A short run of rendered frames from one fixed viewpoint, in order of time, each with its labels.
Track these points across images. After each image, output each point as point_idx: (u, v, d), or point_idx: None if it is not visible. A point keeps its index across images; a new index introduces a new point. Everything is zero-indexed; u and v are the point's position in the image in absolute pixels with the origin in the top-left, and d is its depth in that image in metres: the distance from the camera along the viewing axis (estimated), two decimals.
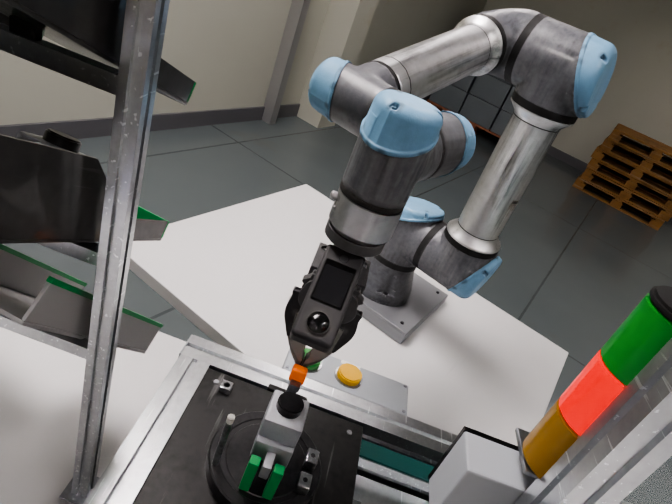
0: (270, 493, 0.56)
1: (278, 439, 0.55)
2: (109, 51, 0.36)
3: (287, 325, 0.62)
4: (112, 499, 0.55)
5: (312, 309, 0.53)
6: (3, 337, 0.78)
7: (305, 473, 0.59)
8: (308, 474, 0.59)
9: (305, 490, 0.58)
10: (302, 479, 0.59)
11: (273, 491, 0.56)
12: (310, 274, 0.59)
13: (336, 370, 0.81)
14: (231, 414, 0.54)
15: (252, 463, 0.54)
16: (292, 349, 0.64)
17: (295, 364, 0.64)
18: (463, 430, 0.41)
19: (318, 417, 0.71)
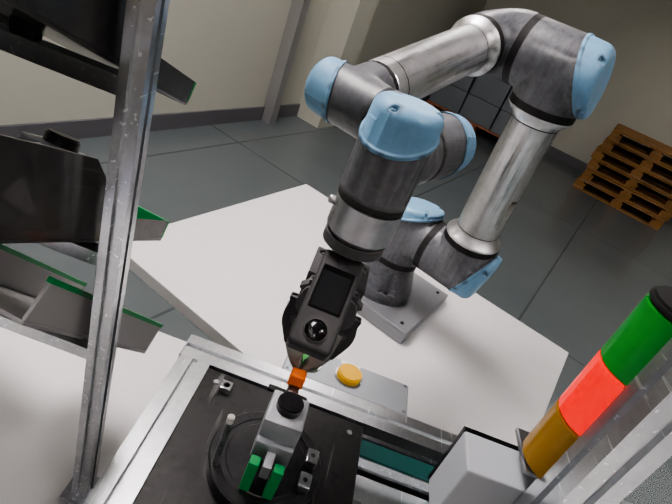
0: (270, 493, 0.56)
1: (278, 439, 0.55)
2: (109, 51, 0.36)
3: (284, 331, 0.61)
4: (112, 499, 0.55)
5: (309, 316, 0.51)
6: (3, 337, 0.78)
7: (305, 473, 0.59)
8: (308, 474, 0.59)
9: (305, 490, 0.58)
10: (302, 479, 0.59)
11: (273, 491, 0.56)
12: (308, 279, 0.58)
13: (336, 370, 0.81)
14: (231, 414, 0.54)
15: (252, 463, 0.54)
16: (290, 355, 0.63)
17: (294, 367, 0.63)
18: (463, 430, 0.41)
19: (318, 417, 0.71)
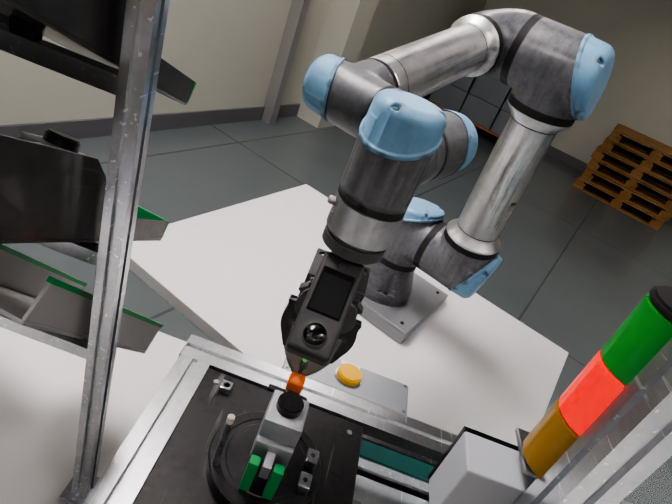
0: (270, 493, 0.56)
1: (278, 439, 0.55)
2: (109, 51, 0.36)
3: (283, 334, 0.60)
4: (112, 499, 0.55)
5: (309, 320, 0.50)
6: (3, 337, 0.78)
7: (305, 473, 0.59)
8: (308, 474, 0.59)
9: (305, 490, 0.58)
10: (302, 479, 0.59)
11: (273, 491, 0.56)
12: (307, 282, 0.57)
13: (336, 370, 0.81)
14: (231, 414, 0.54)
15: (252, 463, 0.54)
16: (289, 359, 0.62)
17: (292, 372, 0.62)
18: (463, 430, 0.41)
19: (318, 417, 0.71)
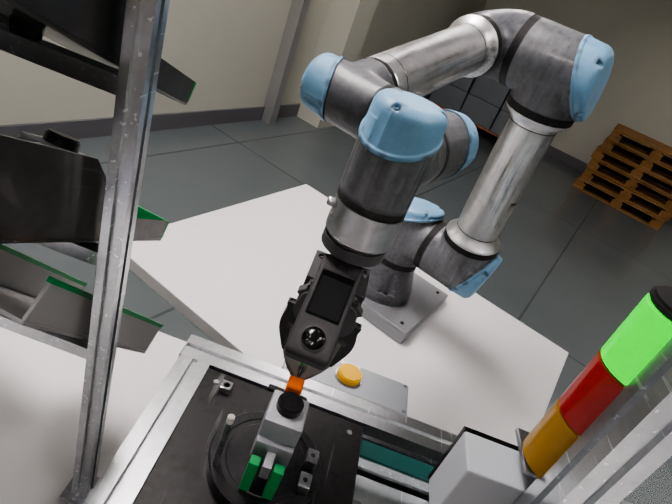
0: (270, 493, 0.56)
1: (278, 439, 0.55)
2: (109, 51, 0.36)
3: (282, 338, 0.59)
4: (112, 499, 0.55)
5: (307, 324, 0.49)
6: (3, 337, 0.78)
7: (305, 473, 0.59)
8: (308, 474, 0.59)
9: (305, 490, 0.58)
10: (302, 479, 0.59)
11: (273, 491, 0.56)
12: (306, 284, 0.56)
13: (336, 370, 0.81)
14: (231, 414, 0.54)
15: (252, 463, 0.54)
16: (287, 362, 0.61)
17: (291, 376, 0.61)
18: (463, 430, 0.41)
19: (318, 417, 0.71)
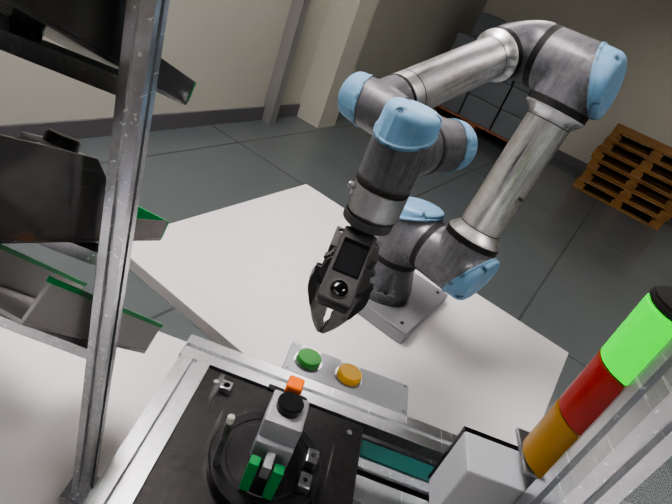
0: (270, 493, 0.56)
1: (278, 439, 0.55)
2: (109, 51, 0.36)
3: (310, 295, 0.74)
4: (112, 499, 0.55)
5: (334, 278, 0.64)
6: (3, 337, 0.78)
7: (305, 473, 0.59)
8: (308, 474, 0.59)
9: (305, 490, 0.58)
10: (302, 479, 0.59)
11: (273, 491, 0.56)
12: (330, 251, 0.70)
13: (336, 370, 0.81)
14: (231, 414, 0.54)
15: (252, 463, 0.54)
16: (313, 317, 0.75)
17: (291, 376, 0.61)
18: (463, 430, 0.41)
19: (318, 417, 0.71)
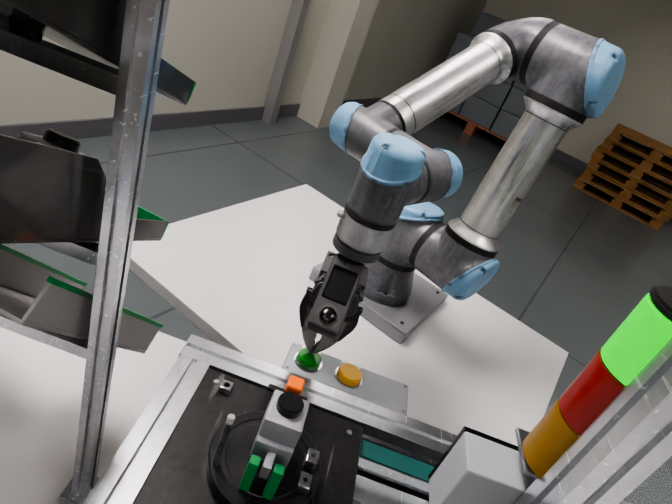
0: (270, 493, 0.56)
1: (278, 439, 0.55)
2: (109, 51, 0.36)
3: (301, 318, 0.77)
4: (112, 499, 0.55)
5: (323, 305, 0.67)
6: (3, 337, 0.78)
7: (305, 473, 0.59)
8: (308, 474, 0.59)
9: (305, 490, 0.58)
10: (302, 479, 0.59)
11: (273, 491, 0.56)
12: (320, 277, 0.73)
13: (336, 370, 0.81)
14: (231, 414, 0.54)
15: (252, 463, 0.54)
16: (305, 338, 0.78)
17: (291, 376, 0.61)
18: (463, 430, 0.41)
19: (318, 417, 0.71)
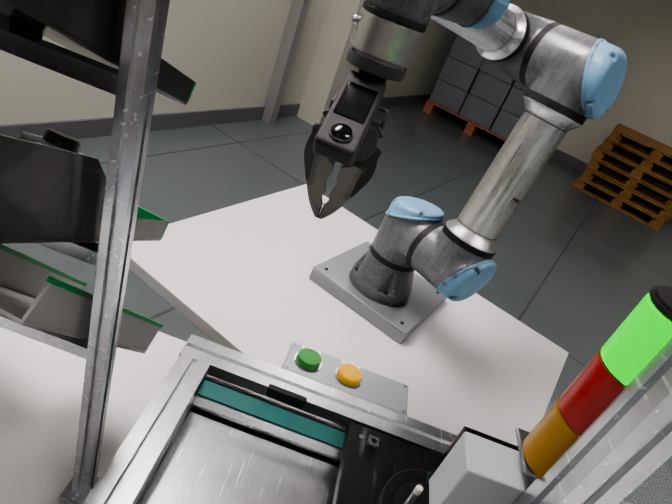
0: None
1: None
2: (109, 51, 0.36)
3: (306, 167, 0.63)
4: (112, 499, 0.55)
5: (335, 121, 0.53)
6: (3, 337, 0.78)
7: None
8: None
9: None
10: None
11: None
12: (330, 107, 0.60)
13: (336, 370, 0.81)
14: (419, 485, 0.55)
15: None
16: (311, 195, 0.65)
17: None
18: (463, 430, 0.41)
19: None
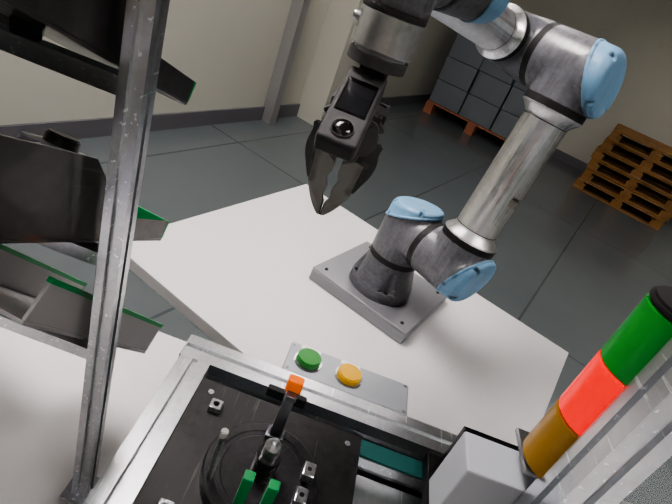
0: None
1: None
2: (109, 51, 0.36)
3: (307, 163, 0.63)
4: (112, 499, 0.55)
5: (336, 117, 0.53)
6: (3, 337, 0.78)
7: None
8: None
9: None
10: None
11: None
12: (331, 103, 0.59)
13: (336, 370, 0.81)
14: None
15: None
16: (312, 191, 0.65)
17: None
18: (463, 430, 0.41)
19: None
